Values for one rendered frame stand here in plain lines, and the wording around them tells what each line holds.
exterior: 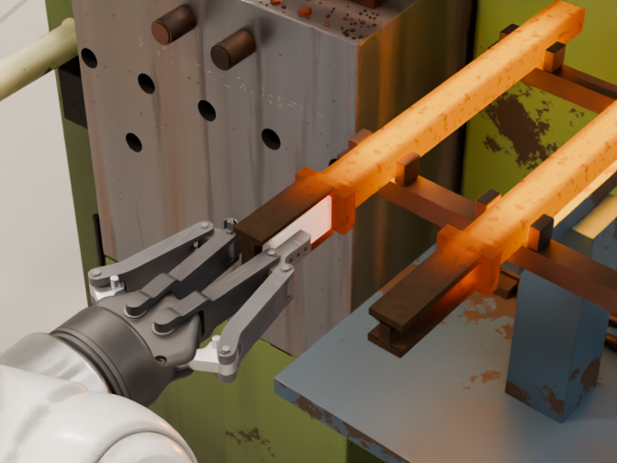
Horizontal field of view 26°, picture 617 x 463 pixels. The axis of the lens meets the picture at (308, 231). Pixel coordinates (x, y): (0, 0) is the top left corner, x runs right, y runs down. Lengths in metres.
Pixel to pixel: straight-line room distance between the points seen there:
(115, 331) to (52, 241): 1.65
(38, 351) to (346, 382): 0.46
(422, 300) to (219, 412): 0.86
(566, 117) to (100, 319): 0.69
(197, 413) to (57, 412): 1.16
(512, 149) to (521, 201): 0.48
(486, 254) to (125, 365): 0.26
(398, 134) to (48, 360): 0.36
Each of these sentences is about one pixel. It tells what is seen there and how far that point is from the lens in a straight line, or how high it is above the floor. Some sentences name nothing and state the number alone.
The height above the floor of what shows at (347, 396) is 0.68.
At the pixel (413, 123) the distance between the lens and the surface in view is 1.05.
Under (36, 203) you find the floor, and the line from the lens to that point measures 2.57.
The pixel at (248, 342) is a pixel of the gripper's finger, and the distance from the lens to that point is 0.87.
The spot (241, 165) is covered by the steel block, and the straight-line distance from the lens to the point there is 1.42.
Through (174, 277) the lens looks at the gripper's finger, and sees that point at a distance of 0.90.
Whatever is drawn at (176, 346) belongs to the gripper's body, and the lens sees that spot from 0.85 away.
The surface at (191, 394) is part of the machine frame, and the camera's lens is 1.74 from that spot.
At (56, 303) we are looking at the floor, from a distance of 2.35.
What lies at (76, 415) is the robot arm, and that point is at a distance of 0.60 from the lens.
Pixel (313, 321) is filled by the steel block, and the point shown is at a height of 0.54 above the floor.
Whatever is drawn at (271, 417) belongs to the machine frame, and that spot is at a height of 0.35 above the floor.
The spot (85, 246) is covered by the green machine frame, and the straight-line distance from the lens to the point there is 2.11.
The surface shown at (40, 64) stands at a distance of 1.78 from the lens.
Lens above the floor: 1.56
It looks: 39 degrees down
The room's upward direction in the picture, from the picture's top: straight up
